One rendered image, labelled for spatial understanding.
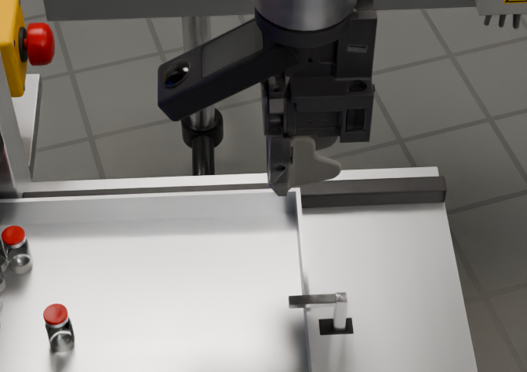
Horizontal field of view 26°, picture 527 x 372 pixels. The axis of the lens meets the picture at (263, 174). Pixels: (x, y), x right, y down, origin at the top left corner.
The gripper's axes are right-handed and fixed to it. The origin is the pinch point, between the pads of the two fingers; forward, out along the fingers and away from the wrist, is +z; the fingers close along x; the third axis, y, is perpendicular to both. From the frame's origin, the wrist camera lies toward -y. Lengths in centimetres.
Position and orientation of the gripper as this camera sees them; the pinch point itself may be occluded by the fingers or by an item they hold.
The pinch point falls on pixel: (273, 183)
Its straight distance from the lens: 96.3
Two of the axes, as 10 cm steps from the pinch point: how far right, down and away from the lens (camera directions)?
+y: 10.0, -0.4, 0.3
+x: -0.5, -7.6, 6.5
